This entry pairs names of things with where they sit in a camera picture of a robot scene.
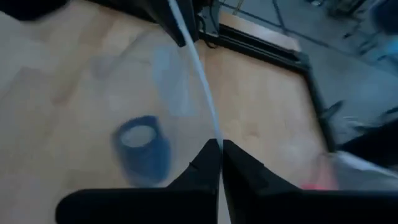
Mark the black bulky object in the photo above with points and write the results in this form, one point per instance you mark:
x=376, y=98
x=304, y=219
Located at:
x=373, y=146

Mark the blue elastic bandage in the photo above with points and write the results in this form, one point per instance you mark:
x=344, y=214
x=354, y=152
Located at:
x=149, y=161

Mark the black table edge frame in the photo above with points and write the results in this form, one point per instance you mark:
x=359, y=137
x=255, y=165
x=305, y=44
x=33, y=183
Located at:
x=264, y=48

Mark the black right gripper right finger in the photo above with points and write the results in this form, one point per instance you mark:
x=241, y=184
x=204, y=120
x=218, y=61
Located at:
x=295, y=208

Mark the clear plastic bag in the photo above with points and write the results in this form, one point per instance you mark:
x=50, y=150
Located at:
x=174, y=81

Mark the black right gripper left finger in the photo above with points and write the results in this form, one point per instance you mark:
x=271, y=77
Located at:
x=140, y=208

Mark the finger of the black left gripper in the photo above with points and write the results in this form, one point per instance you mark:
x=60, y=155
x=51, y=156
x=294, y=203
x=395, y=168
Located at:
x=191, y=15
x=155, y=7

